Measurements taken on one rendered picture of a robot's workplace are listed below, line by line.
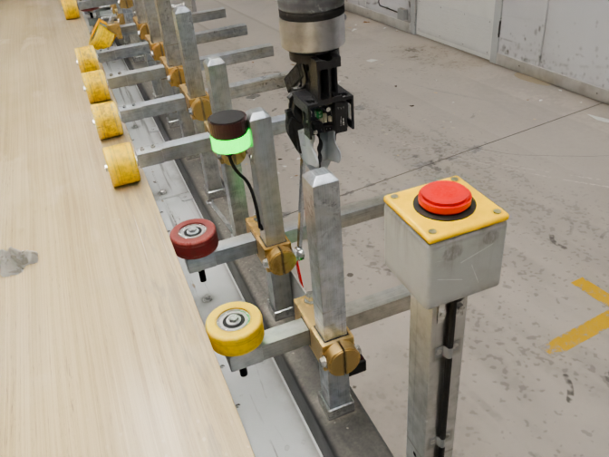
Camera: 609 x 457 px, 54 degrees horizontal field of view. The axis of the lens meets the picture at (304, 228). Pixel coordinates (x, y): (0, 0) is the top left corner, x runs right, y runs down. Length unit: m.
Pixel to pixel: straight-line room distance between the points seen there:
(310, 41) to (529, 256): 1.83
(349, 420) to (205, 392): 0.29
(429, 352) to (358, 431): 0.44
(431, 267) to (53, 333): 0.62
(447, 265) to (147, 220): 0.75
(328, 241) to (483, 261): 0.32
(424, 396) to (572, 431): 1.36
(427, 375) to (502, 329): 1.61
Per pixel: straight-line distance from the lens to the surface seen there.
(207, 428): 0.74
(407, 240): 0.47
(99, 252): 1.07
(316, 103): 0.85
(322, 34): 0.83
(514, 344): 2.13
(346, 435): 0.97
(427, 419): 0.61
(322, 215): 0.73
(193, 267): 1.08
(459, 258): 0.47
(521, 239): 2.61
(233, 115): 0.94
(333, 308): 0.83
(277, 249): 1.03
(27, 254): 1.11
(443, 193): 0.47
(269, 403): 1.12
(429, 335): 0.53
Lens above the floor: 1.47
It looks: 34 degrees down
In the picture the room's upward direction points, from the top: 5 degrees counter-clockwise
